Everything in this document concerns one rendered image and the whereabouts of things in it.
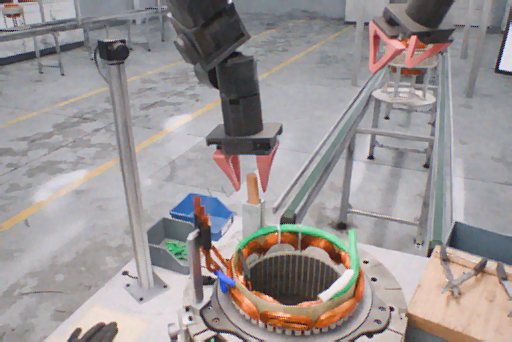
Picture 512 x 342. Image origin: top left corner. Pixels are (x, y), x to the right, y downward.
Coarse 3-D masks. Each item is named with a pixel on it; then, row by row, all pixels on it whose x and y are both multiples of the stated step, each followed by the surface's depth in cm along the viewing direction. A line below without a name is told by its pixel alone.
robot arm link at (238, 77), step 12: (228, 60) 56; (240, 60) 56; (252, 60) 56; (216, 72) 61; (228, 72) 56; (240, 72) 56; (252, 72) 57; (228, 84) 57; (240, 84) 56; (252, 84) 57; (228, 96) 57; (240, 96) 57
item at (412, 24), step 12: (420, 0) 58; (432, 0) 56; (444, 0) 56; (384, 12) 61; (396, 12) 60; (408, 12) 60; (420, 12) 58; (432, 12) 58; (444, 12) 58; (408, 24) 58; (420, 24) 59; (432, 24) 59; (444, 24) 62; (408, 36) 58
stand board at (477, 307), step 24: (432, 264) 71; (456, 264) 71; (432, 288) 66; (480, 288) 65; (408, 312) 61; (432, 312) 61; (456, 312) 61; (480, 312) 61; (504, 312) 61; (456, 336) 58; (480, 336) 57; (504, 336) 57
